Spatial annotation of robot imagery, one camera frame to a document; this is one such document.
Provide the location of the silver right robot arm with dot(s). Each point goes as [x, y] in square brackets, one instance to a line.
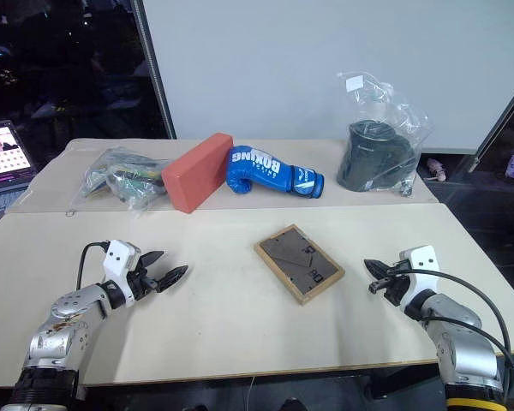
[462, 347]

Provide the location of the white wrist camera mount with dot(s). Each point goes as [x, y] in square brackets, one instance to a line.
[117, 259]
[424, 261]

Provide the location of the red-orange foam block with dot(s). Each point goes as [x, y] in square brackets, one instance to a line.
[195, 171]

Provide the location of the small pink object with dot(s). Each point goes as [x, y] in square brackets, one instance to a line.
[437, 168]

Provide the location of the laptop computer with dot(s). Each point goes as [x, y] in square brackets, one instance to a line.
[2, 154]

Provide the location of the wooden picture frame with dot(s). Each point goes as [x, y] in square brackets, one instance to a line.
[297, 265]

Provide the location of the white partition panel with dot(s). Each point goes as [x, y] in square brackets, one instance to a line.
[304, 64]

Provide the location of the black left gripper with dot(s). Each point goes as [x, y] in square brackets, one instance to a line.
[141, 284]

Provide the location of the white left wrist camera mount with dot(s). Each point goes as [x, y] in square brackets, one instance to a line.
[117, 259]

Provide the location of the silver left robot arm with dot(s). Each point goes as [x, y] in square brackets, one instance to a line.
[60, 338]

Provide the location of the blue boxing glove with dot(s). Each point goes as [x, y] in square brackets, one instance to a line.
[274, 171]

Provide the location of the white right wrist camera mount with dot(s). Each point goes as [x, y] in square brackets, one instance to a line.
[424, 261]

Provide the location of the dark item in plastic bag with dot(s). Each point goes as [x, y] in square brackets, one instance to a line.
[394, 107]

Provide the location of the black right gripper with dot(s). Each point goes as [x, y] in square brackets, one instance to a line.
[397, 287]

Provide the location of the clear bag with green items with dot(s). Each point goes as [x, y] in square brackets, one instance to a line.
[124, 175]

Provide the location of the black fabric item in bag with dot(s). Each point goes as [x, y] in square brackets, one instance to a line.
[374, 156]

